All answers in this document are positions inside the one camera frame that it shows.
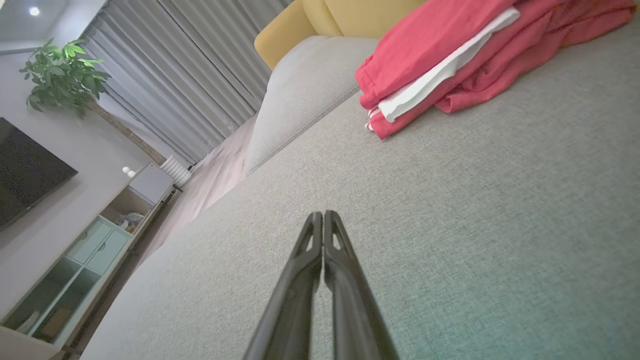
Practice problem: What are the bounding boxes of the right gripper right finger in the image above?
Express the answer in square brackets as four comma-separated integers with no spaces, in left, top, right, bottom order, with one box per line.
[323,210,400,360]

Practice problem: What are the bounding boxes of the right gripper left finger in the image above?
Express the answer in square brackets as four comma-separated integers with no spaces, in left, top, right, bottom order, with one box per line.
[243,211,324,360]

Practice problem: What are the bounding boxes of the red and white jersey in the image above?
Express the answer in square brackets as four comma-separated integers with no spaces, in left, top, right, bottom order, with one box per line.
[355,0,551,140]

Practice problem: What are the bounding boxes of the red shorts with number print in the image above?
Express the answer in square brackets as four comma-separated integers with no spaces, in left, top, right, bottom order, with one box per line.
[434,0,639,114]

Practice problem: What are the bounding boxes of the grey fabric sofa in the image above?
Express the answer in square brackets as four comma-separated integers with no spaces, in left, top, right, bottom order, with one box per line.
[80,22,640,360]

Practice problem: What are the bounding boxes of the white ribbed plant pot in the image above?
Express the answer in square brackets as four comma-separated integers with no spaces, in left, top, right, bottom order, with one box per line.
[159,153,194,189]

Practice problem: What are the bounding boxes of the grey plush toy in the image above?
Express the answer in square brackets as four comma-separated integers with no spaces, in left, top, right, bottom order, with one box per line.
[116,211,146,234]

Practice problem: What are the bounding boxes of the grey sofa cushion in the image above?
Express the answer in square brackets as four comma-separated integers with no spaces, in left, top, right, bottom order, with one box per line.
[244,35,379,174]

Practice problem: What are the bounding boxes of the long low media cabinet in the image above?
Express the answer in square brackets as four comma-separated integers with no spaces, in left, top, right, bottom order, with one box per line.
[0,162,177,352]

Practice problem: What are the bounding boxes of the grey pleated curtain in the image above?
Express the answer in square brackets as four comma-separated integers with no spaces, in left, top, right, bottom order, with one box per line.
[80,0,294,166]

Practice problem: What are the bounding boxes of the yellow upholstered seat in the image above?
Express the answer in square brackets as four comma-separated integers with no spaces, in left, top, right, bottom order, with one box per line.
[253,0,427,71]

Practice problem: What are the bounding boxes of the black flat television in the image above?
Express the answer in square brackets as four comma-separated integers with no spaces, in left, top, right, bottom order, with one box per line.
[0,117,79,232]

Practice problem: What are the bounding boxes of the green potted tree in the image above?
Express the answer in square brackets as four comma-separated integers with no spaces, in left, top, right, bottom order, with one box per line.
[18,38,169,166]

